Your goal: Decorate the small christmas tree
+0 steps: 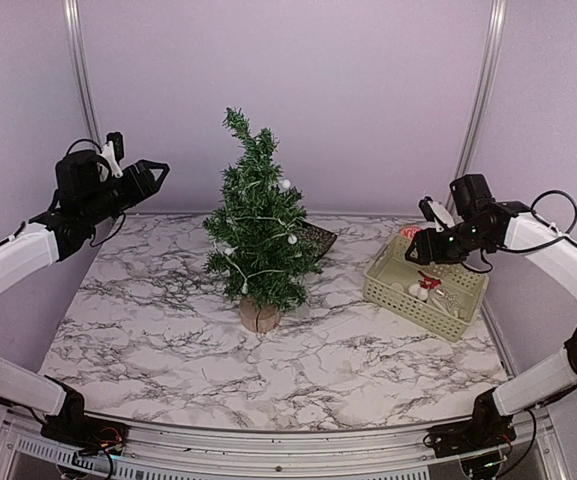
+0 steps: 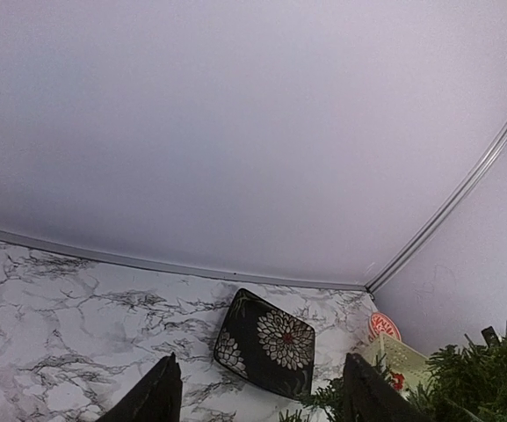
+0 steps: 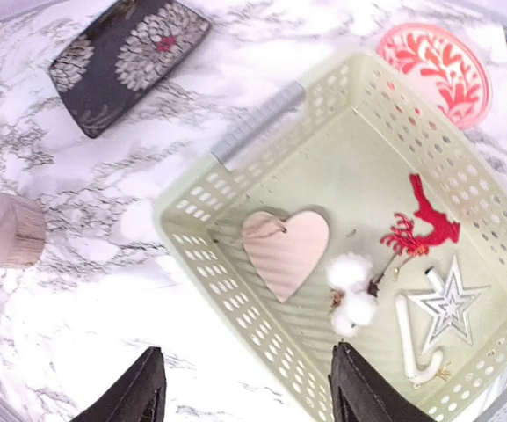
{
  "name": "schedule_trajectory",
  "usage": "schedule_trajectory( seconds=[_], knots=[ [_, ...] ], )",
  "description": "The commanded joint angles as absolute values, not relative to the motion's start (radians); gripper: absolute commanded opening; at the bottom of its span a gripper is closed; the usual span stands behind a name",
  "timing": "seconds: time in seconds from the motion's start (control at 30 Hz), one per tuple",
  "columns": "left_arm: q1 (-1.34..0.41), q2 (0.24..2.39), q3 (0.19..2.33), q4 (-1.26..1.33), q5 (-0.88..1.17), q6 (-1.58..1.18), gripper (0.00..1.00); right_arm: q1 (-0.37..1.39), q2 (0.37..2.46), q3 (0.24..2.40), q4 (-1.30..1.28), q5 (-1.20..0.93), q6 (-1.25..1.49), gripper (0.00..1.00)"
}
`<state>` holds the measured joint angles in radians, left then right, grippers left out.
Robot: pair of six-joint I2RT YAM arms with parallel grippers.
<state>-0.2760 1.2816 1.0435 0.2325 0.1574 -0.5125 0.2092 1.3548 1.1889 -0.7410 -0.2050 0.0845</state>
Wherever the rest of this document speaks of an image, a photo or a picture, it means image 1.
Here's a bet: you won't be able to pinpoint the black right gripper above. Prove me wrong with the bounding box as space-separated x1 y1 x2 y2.
405 219 493 266

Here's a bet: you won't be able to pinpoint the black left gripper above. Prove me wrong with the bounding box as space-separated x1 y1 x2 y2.
81 159 168 226

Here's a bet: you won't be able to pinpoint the white ball string lights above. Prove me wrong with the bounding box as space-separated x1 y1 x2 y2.
203 177 312 305

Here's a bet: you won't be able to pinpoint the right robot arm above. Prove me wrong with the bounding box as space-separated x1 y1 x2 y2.
405 174 577 448

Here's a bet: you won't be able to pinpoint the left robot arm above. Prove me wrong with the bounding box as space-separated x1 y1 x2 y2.
0 143 170 445

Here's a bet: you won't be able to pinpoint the black mesh object behind tree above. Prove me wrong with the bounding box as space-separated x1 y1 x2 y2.
298 220 338 260

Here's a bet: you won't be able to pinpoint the small green christmas tree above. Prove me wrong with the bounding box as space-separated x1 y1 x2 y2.
203 107 321 312

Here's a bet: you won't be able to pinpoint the round wooden tree base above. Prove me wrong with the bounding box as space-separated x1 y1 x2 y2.
239 297 281 333

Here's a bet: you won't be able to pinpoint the red white round ornament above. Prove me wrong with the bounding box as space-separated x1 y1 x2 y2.
399 225 422 241

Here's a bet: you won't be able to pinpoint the red reindeer ornament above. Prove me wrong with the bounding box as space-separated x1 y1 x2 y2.
417 270 442 291

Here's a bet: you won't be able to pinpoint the green perforated plastic basket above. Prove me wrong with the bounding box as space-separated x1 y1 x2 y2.
362 235 489 342

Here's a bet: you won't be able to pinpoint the silver star ornament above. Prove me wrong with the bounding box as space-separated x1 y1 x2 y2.
435 287 461 312

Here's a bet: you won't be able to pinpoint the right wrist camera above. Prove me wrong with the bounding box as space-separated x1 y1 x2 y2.
418 196 456 232

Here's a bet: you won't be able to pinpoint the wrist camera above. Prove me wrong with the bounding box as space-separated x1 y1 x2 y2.
418 196 456 232
100 132 124 182

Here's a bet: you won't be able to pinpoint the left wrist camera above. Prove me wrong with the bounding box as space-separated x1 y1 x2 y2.
100 132 124 182

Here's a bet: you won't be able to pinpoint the left aluminium frame post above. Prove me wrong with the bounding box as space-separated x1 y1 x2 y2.
62 0 101 142

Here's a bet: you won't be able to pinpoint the aluminium frame post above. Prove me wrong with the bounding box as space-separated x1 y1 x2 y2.
62 0 101 142
452 0 509 186

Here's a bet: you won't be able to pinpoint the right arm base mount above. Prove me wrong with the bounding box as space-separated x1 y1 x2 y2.
423 389 517 458

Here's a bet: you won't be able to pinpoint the right aluminium frame post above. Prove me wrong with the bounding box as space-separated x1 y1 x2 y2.
452 0 509 186

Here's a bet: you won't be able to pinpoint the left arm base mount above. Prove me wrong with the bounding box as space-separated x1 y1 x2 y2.
41 385 128 452

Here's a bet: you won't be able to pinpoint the front aluminium rail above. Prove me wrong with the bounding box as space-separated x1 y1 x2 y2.
0 409 570 479

